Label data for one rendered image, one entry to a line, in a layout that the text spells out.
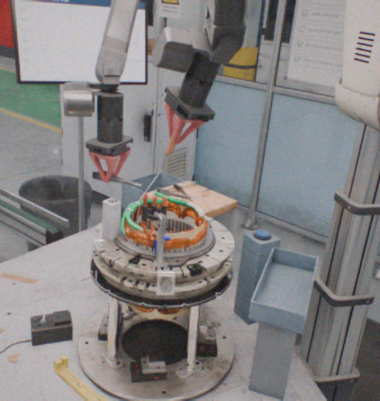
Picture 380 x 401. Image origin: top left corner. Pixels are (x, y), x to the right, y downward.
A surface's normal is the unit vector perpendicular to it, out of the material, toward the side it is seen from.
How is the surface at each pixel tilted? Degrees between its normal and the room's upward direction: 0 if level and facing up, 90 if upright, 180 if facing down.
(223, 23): 124
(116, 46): 71
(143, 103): 89
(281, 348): 90
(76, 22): 83
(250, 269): 90
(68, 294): 0
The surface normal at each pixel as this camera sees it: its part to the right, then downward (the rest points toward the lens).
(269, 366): -0.32, 0.35
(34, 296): 0.08, -0.91
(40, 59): 0.43, 0.27
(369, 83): -0.96, 0.03
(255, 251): -0.84, 0.15
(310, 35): -0.61, 0.26
